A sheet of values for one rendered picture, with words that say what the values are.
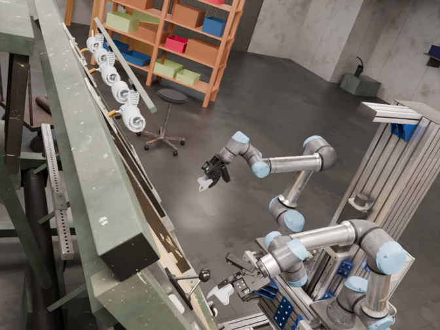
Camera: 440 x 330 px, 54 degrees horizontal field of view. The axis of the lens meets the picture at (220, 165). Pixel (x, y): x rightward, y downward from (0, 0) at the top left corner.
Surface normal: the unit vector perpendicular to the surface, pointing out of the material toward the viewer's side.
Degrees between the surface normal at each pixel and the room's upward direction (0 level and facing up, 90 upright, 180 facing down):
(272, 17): 90
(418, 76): 90
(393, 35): 90
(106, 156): 37
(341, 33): 90
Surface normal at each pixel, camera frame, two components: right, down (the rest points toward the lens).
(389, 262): 0.34, 0.41
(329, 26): -0.83, 0.01
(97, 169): -0.30, -0.70
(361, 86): 0.48, 0.53
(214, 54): -0.31, 0.36
